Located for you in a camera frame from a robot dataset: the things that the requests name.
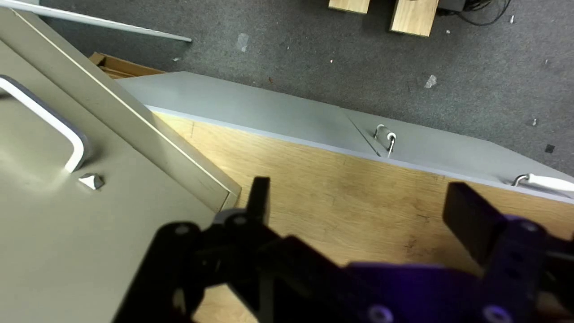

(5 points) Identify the light wooden block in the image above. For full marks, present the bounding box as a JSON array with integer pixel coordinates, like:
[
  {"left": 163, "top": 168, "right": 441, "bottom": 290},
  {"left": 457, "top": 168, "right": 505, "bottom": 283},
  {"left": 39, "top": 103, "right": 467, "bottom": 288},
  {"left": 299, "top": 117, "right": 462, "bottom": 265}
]
[
  {"left": 390, "top": 0, "right": 439, "bottom": 39},
  {"left": 328, "top": 0, "right": 371, "bottom": 15}
]

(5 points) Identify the silver cabinet handle right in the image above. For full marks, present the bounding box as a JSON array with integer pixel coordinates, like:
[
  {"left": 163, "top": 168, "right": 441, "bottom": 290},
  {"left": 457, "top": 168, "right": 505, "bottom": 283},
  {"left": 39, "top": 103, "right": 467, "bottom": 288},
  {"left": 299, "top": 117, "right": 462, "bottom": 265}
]
[{"left": 512, "top": 175, "right": 574, "bottom": 193}]

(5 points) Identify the white metal bar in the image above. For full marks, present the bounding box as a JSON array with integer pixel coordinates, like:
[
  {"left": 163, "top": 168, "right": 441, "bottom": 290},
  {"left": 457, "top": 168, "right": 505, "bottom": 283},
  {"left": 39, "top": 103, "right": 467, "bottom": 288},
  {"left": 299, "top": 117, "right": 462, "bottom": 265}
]
[{"left": 0, "top": 0, "right": 193, "bottom": 44}]

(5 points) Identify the brown wooden box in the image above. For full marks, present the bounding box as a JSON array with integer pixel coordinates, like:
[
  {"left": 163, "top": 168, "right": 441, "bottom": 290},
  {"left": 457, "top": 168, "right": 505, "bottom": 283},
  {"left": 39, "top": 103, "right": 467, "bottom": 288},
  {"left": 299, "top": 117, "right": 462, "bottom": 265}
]
[{"left": 89, "top": 53, "right": 157, "bottom": 80}]

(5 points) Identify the silver drawer handle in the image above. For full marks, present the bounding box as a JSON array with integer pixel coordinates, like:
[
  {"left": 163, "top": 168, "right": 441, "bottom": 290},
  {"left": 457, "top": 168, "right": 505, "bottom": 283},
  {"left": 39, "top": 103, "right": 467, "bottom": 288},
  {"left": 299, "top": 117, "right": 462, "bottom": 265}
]
[{"left": 0, "top": 76, "right": 87, "bottom": 175}]

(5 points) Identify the grey drawer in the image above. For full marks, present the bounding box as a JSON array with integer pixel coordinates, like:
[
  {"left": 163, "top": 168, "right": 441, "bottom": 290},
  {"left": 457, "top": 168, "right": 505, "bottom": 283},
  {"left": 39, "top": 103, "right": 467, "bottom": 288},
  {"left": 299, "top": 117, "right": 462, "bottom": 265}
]
[{"left": 0, "top": 10, "right": 238, "bottom": 323}]

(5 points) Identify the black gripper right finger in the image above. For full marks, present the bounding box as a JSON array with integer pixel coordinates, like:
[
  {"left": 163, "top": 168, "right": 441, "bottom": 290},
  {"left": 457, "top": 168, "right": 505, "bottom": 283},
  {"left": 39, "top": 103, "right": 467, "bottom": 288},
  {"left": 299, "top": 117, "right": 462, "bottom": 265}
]
[{"left": 442, "top": 182, "right": 574, "bottom": 323}]

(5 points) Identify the small silver drawer knob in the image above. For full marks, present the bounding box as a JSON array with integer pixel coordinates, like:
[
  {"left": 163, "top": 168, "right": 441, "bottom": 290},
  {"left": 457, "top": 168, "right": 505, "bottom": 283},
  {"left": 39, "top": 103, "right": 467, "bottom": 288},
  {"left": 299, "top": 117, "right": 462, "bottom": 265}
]
[{"left": 372, "top": 125, "right": 398, "bottom": 157}]

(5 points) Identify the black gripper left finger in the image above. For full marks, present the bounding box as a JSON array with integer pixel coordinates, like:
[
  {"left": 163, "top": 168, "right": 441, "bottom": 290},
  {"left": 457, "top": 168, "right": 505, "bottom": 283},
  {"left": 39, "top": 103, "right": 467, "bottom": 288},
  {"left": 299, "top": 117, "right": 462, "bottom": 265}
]
[{"left": 112, "top": 178, "right": 333, "bottom": 323}]

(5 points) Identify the black cable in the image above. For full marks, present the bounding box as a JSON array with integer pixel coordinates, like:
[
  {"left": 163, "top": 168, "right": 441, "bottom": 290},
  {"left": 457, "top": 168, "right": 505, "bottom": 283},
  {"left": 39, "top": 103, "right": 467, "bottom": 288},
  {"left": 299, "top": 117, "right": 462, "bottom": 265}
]
[{"left": 437, "top": 0, "right": 512, "bottom": 30}]

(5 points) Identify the wooden cabinet with grey front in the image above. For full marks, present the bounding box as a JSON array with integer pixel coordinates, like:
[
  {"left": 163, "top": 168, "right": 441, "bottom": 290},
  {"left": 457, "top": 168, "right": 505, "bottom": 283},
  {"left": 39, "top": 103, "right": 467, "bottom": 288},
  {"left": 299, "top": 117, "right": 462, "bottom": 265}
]
[{"left": 121, "top": 73, "right": 572, "bottom": 323}]

